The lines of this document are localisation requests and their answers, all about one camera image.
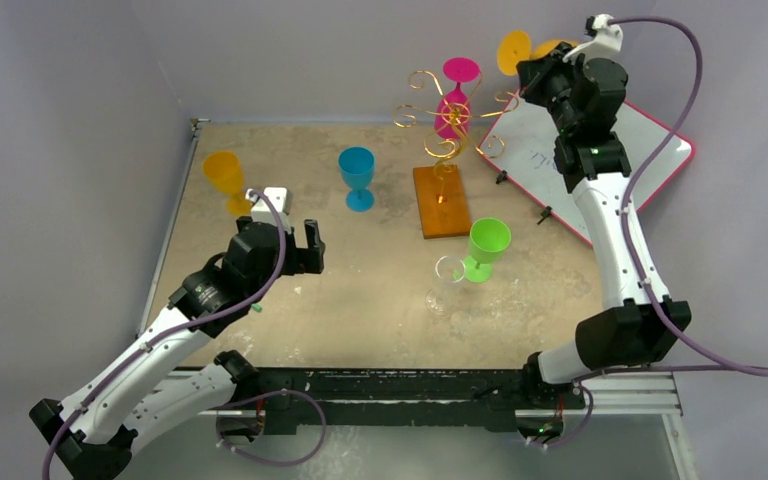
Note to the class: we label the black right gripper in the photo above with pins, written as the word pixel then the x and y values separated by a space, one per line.
pixel 532 76

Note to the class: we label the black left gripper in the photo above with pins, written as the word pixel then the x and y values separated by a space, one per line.
pixel 304 260

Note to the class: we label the orange plastic wine glass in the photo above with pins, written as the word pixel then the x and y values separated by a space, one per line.
pixel 517 46

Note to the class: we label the pink plastic wine glass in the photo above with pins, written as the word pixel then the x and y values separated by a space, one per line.
pixel 453 114

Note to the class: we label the green plastic wine glass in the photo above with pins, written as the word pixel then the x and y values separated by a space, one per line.
pixel 488 239

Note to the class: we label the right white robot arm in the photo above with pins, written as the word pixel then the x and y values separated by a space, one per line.
pixel 640 321

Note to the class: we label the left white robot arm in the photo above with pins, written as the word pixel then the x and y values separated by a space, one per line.
pixel 97 430

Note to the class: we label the blue plastic wine glass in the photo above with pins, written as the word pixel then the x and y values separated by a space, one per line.
pixel 357 169

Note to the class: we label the clear wine glass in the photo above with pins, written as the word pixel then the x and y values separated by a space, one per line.
pixel 448 278

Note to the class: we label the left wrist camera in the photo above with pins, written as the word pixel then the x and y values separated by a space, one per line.
pixel 271 206

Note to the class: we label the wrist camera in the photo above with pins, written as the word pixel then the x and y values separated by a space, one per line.
pixel 271 206
pixel 606 40

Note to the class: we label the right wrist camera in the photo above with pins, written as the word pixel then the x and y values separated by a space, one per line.
pixel 606 40

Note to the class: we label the gold wire glass rack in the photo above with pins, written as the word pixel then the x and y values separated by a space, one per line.
pixel 440 193

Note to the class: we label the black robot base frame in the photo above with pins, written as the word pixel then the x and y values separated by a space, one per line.
pixel 497 400

